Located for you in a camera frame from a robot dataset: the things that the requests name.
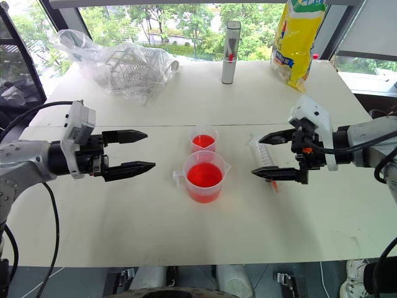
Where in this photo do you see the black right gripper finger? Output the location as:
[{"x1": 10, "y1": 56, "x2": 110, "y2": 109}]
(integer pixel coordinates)
[
  {"x1": 258, "y1": 129, "x2": 296, "y2": 146},
  {"x1": 250, "y1": 166, "x2": 310, "y2": 186}
]

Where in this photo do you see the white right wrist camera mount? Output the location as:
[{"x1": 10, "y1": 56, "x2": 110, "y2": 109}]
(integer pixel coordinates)
[{"x1": 287, "y1": 94, "x2": 339, "y2": 172}]

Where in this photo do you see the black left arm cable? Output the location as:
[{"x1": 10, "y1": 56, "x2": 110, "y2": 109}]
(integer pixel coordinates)
[{"x1": 0, "y1": 101, "x2": 75, "y2": 298}]

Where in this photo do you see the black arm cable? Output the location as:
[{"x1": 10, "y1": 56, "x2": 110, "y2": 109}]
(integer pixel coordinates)
[
  {"x1": 0, "y1": 101, "x2": 75, "y2": 298},
  {"x1": 302, "y1": 129, "x2": 397, "y2": 184}
]

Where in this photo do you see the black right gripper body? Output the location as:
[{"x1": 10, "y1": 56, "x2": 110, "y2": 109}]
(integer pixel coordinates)
[{"x1": 290, "y1": 119, "x2": 328, "y2": 172}]

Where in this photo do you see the large beaker red liquid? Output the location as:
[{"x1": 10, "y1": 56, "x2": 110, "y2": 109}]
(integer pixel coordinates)
[{"x1": 172, "y1": 151, "x2": 231, "y2": 204}]

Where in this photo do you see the wire rack in plastic bag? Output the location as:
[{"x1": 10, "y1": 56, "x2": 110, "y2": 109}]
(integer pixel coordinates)
[{"x1": 51, "y1": 29, "x2": 181, "y2": 107}]

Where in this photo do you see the small clear measuring cup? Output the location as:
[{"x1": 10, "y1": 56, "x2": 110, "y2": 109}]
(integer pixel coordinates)
[{"x1": 188, "y1": 124, "x2": 219, "y2": 153}]

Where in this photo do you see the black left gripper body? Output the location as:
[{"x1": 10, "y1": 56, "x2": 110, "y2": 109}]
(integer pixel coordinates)
[{"x1": 73, "y1": 133, "x2": 110, "y2": 177}]

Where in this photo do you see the white robot leg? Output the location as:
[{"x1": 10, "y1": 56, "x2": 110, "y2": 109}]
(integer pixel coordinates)
[
  {"x1": 215, "y1": 264, "x2": 254, "y2": 298},
  {"x1": 128, "y1": 265, "x2": 168, "y2": 292}
]

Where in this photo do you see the yellow snack bag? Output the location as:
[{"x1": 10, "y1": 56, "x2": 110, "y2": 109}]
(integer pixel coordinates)
[{"x1": 269, "y1": 0, "x2": 328, "y2": 94}]

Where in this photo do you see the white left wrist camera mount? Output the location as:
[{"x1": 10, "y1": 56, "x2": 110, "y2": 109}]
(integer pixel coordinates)
[{"x1": 60, "y1": 99, "x2": 96, "y2": 179}]

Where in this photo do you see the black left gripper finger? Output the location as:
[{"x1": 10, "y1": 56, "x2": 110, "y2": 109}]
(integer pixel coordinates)
[
  {"x1": 100, "y1": 161, "x2": 156, "y2": 183},
  {"x1": 101, "y1": 129, "x2": 148, "y2": 147}
]

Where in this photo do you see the clear plastic syringe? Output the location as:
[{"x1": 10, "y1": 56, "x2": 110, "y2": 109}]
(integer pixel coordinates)
[{"x1": 248, "y1": 134, "x2": 280, "y2": 194}]

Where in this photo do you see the white sneaker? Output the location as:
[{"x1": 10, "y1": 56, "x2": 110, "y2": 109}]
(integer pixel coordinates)
[{"x1": 339, "y1": 258, "x2": 372, "y2": 298}]

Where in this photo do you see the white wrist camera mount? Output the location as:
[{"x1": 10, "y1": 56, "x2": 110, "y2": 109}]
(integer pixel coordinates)
[
  {"x1": 60, "y1": 99, "x2": 96, "y2": 179},
  {"x1": 287, "y1": 94, "x2": 339, "y2": 172}
]

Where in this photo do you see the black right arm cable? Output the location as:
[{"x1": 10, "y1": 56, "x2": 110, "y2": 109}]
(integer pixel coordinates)
[{"x1": 302, "y1": 129, "x2": 397, "y2": 184}]

